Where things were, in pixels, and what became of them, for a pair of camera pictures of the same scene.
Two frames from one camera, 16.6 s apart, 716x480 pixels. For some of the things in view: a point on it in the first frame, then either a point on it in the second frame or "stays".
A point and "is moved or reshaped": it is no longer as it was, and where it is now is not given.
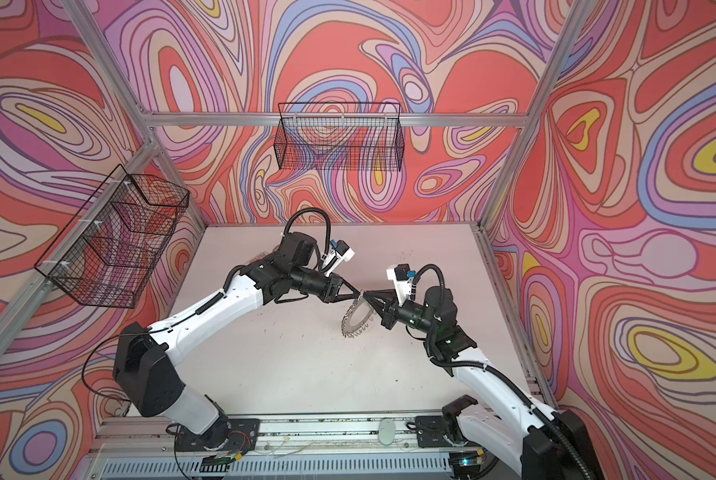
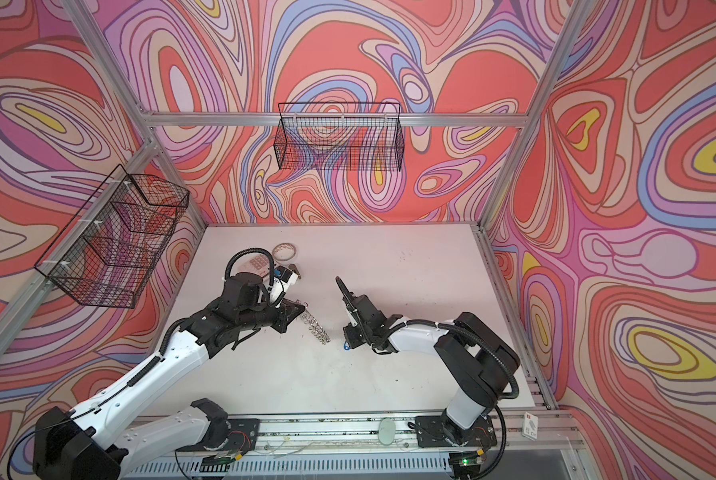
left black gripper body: (324, 288) to (280, 319)
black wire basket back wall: (339, 136) stays
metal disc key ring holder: (360, 314) is moved or reshaped
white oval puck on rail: (386, 431) stays
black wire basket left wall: (110, 252) stays
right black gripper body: (398, 314) to (358, 335)
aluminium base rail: (287, 448) stays
